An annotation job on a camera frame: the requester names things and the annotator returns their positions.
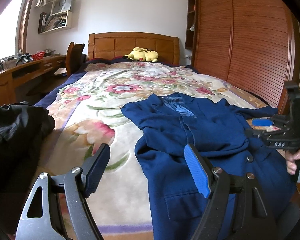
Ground white wall shelf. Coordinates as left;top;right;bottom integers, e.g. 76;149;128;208
35;0;75;34

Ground yellow pikachu plush toy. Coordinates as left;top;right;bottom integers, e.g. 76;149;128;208
122;47;159;62

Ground red basket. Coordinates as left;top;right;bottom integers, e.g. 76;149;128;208
31;51;45;61

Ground floral bed blanket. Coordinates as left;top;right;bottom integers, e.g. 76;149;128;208
34;61;282;240

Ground black device on desk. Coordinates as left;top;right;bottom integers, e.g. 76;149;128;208
15;53;33;66

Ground navy blue suit jacket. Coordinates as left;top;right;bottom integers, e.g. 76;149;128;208
121;93;296;239

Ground wooden chair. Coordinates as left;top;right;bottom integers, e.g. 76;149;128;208
65;42;85;78

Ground wooden bed headboard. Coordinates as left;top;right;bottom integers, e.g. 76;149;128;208
88;32;180;65

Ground person right hand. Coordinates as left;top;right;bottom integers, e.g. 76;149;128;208
285;149;300;175

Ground black garment pile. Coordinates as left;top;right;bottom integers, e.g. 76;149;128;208
0;102;55;234

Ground wooden louvered wardrobe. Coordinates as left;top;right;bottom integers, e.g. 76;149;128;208
185;0;300;114

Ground wooden desk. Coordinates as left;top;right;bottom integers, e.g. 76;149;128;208
0;55;66;105

